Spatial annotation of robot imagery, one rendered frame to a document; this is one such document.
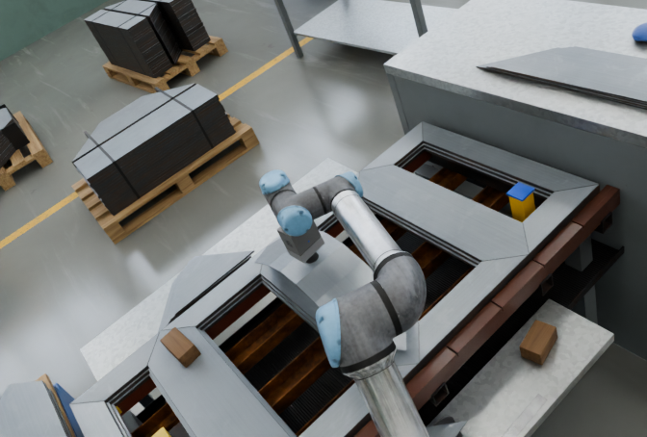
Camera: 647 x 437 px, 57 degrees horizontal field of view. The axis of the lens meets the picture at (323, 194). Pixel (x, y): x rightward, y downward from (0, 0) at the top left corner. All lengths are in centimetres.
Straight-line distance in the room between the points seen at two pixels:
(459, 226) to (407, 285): 74
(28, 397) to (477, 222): 151
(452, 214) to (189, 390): 95
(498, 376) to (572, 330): 24
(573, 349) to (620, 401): 73
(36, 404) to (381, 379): 129
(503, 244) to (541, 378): 38
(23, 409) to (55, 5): 777
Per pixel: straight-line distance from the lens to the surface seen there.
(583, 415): 246
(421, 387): 159
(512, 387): 173
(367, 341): 114
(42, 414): 212
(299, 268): 169
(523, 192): 190
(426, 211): 196
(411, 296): 116
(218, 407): 175
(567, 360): 176
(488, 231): 185
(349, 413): 158
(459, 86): 214
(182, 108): 418
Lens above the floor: 216
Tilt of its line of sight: 37 degrees down
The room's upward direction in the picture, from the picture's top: 24 degrees counter-clockwise
